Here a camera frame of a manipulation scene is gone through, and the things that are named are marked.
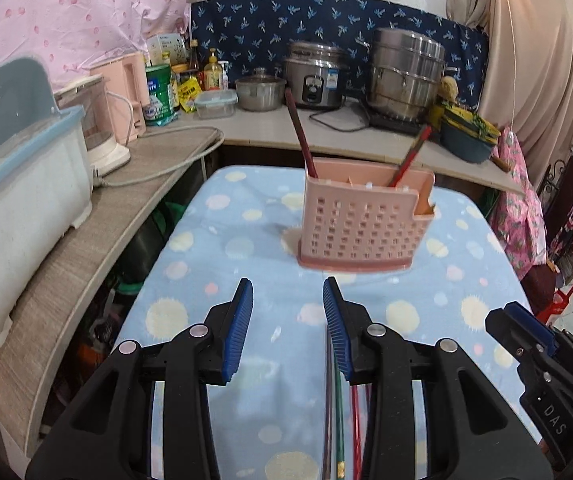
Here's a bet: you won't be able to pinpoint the green tin can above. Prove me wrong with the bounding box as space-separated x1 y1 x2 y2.
144 63 180 128

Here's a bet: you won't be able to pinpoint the blue dotted tablecloth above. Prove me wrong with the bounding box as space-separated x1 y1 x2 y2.
114 165 540 480

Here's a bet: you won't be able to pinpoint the pink pineapple print cloth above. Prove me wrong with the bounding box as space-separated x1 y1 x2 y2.
495 127 550 282

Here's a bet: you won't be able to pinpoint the glass jug appliance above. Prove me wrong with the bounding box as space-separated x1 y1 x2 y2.
53 75 132 177

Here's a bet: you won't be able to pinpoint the white power cable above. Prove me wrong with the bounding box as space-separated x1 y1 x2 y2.
91 126 226 189

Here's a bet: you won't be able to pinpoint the green and yellow packets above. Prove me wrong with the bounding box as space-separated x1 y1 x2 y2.
428 102 502 142

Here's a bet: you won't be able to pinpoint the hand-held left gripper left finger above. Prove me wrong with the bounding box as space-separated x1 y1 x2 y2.
25 278 254 480

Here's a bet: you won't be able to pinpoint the yellow oil bottle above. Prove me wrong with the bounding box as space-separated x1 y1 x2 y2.
204 48 224 92

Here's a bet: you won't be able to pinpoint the pink kettle appliance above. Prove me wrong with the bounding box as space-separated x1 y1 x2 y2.
89 52 148 147

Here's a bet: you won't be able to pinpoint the pink floral sheet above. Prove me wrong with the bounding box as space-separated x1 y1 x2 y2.
0 0 230 97

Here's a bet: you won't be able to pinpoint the brown chopstick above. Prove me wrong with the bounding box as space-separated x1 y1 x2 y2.
322 345 333 480

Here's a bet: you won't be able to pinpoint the dark red chopstick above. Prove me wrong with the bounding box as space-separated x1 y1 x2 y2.
285 89 319 180

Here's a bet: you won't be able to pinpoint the red plastic stool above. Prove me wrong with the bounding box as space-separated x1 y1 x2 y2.
536 284 573 327

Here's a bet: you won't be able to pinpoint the dark blue bowl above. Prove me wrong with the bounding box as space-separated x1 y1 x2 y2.
438 115 498 164

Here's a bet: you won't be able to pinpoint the white dish drainer box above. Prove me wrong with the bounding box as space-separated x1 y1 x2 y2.
0 56 95 351

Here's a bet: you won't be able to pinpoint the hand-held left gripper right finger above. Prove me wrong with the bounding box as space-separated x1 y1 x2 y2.
323 277 552 480

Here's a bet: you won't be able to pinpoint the small steel lidded pot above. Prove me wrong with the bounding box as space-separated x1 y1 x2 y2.
235 67 287 113

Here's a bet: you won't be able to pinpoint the steel steamer pot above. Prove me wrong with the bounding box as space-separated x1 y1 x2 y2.
367 28 460 124

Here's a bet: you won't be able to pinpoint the white carton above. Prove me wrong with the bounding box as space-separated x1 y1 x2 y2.
146 33 189 66

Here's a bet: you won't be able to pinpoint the black power cable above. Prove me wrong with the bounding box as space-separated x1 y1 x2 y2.
308 106 373 134

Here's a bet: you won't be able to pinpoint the navy floral cloth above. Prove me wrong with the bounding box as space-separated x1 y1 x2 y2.
190 0 490 117

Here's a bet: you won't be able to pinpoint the pink perforated utensil holder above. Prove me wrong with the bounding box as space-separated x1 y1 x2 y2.
296 157 436 274

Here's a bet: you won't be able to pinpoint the yellow snack packet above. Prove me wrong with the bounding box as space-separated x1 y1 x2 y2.
177 77 202 114

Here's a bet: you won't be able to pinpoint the glass food container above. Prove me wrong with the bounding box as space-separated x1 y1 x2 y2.
193 90 240 121

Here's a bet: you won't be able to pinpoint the black induction cooker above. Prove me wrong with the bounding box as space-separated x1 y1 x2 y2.
363 104 435 136

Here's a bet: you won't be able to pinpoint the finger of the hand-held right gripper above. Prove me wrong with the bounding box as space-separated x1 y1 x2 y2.
485 301 567 376

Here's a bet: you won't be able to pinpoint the brown lumpy root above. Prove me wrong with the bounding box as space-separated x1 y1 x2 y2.
439 76 460 104

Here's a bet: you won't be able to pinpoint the steel rice cooker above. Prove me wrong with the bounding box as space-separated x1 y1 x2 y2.
284 41 350 111

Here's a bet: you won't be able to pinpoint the beige curtain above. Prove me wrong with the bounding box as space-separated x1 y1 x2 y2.
445 0 573 173

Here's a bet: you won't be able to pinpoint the green chopstick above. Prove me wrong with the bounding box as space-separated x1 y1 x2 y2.
333 365 346 480

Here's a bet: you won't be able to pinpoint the wooden counter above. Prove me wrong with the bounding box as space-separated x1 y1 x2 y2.
0 95 528 463

